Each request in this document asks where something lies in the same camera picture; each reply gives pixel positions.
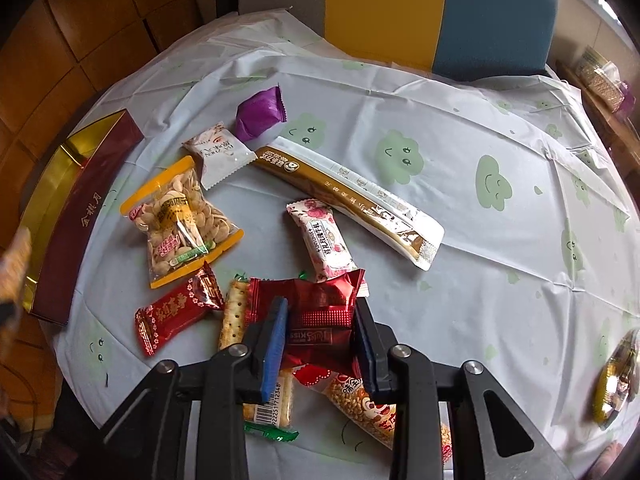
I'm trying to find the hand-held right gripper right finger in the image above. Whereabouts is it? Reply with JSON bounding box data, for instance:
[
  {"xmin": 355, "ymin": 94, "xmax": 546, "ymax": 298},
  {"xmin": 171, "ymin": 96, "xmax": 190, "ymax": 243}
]
[{"xmin": 352, "ymin": 299, "xmax": 576, "ymax": 480}]

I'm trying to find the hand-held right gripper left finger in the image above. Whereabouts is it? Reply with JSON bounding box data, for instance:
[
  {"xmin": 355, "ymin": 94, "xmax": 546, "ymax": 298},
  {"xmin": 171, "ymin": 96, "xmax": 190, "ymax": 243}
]
[{"xmin": 102, "ymin": 296, "xmax": 301, "ymax": 480}]

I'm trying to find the dark red foil snack packet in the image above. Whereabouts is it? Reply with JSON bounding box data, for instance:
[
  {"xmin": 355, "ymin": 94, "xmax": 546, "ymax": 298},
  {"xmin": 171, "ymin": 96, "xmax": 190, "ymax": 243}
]
[{"xmin": 244, "ymin": 269, "xmax": 367, "ymax": 366}]

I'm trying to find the dark red gold-lined gift box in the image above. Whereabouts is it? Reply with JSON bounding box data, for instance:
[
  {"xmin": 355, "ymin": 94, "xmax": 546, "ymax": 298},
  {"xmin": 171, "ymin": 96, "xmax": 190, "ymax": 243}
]
[{"xmin": 17, "ymin": 109, "xmax": 145, "ymax": 326}]

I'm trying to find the tan snack packet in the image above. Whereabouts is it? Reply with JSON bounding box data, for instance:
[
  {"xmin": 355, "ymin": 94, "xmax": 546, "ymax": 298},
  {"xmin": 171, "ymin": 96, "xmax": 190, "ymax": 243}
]
[{"xmin": 0, "ymin": 227, "xmax": 33, "ymax": 311}]

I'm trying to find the red-topped peanut snack packet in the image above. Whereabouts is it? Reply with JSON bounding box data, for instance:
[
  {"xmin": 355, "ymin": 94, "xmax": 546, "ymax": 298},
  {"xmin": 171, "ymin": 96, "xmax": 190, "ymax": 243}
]
[{"xmin": 292, "ymin": 362, "xmax": 453, "ymax": 461}]

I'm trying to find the green-ended cracker packet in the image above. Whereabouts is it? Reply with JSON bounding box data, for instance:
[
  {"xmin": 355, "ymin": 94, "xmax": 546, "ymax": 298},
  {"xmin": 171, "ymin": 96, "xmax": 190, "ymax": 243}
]
[{"xmin": 218, "ymin": 271, "xmax": 300, "ymax": 443}]

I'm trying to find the red candy packet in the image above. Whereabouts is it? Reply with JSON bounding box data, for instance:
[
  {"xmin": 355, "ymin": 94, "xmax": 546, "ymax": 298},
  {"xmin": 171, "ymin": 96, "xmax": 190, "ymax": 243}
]
[{"xmin": 134, "ymin": 261, "xmax": 225, "ymax": 358}]

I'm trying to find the pink floral snack packet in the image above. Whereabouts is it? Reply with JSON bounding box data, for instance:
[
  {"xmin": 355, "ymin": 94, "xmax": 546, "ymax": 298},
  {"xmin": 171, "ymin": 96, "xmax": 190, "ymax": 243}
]
[{"xmin": 286, "ymin": 199, "xmax": 358, "ymax": 283}]

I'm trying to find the long brown white stick packet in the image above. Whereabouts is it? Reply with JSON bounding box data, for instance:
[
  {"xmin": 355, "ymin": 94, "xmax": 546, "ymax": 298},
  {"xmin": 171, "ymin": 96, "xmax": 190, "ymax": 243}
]
[{"xmin": 248, "ymin": 136, "xmax": 446, "ymax": 272}]

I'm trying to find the yellow-edged pistachio bag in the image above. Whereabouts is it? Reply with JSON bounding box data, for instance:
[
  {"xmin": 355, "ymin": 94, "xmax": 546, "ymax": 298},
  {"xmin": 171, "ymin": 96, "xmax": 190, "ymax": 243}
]
[{"xmin": 120, "ymin": 156, "xmax": 245, "ymax": 290}]

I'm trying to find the white grey-print snack packet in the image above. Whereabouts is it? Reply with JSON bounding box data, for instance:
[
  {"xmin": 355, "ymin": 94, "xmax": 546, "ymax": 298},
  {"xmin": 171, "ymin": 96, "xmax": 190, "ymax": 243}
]
[{"xmin": 181, "ymin": 121, "xmax": 258, "ymax": 191}]

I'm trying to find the purple snack packet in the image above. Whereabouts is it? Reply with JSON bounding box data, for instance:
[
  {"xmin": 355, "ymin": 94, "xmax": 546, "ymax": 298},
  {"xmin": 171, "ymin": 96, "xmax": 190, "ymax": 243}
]
[{"xmin": 235, "ymin": 85, "xmax": 288, "ymax": 143}]

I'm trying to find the gold foil snack bag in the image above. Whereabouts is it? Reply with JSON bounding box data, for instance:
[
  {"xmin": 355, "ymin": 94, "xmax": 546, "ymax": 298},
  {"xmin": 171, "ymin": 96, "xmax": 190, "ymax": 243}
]
[{"xmin": 592, "ymin": 327, "xmax": 640, "ymax": 428}]

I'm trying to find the wooden side table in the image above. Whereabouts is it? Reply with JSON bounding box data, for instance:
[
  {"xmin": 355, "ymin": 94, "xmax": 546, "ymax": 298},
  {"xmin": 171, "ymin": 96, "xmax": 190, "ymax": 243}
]
[{"xmin": 555, "ymin": 60, "xmax": 640, "ymax": 181}]

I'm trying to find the grey yellow blue sofa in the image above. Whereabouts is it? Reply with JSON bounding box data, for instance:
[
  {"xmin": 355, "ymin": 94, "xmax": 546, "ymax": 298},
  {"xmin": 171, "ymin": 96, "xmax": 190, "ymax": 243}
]
[{"xmin": 237, "ymin": 0, "xmax": 560, "ymax": 81}]

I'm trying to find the ornate tissue box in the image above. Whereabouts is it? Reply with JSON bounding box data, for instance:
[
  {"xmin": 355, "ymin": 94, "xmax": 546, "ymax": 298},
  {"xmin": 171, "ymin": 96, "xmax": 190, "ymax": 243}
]
[{"xmin": 572, "ymin": 46, "xmax": 626, "ymax": 111}]

